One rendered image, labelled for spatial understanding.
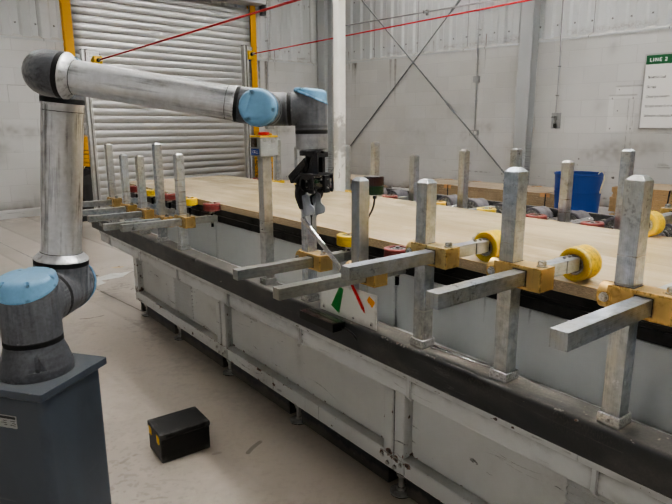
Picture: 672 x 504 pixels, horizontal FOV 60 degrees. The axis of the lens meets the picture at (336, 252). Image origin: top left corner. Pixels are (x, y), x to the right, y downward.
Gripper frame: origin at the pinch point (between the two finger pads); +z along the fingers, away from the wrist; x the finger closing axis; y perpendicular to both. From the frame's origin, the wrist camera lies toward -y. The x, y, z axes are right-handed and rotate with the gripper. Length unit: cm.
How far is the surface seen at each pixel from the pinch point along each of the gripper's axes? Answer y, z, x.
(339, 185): -117, 6, 102
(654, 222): 55, 4, 93
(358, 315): 15.9, 26.0, 5.2
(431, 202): 40.5, -8.4, 7.7
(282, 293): 19.2, 13.7, -21.9
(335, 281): 19.2, 13.5, -5.3
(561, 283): 66, 10, 25
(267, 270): -5.8, 14.3, -11.2
